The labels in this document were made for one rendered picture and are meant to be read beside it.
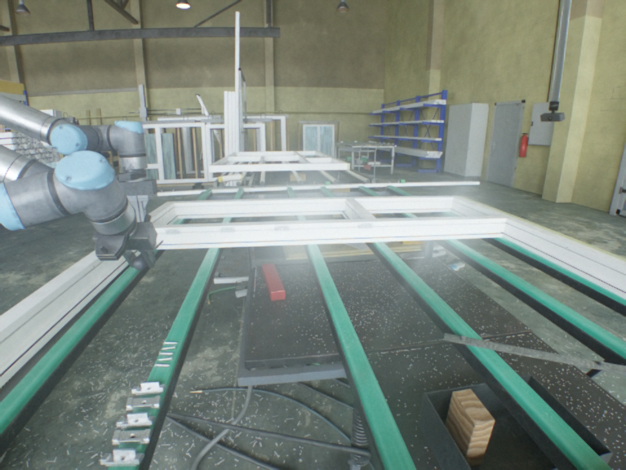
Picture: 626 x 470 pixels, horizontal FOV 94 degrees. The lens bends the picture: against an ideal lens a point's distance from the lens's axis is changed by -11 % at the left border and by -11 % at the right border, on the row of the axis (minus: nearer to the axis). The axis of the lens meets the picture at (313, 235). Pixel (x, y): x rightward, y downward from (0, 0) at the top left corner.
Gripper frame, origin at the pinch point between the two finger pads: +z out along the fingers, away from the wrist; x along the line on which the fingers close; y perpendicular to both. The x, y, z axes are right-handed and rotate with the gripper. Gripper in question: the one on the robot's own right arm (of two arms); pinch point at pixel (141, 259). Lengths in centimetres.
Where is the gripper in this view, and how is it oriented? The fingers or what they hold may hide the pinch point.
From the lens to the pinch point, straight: 94.8
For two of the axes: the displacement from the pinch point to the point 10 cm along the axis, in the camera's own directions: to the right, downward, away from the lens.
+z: -0.8, 5.8, 8.1
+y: -0.7, -8.1, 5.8
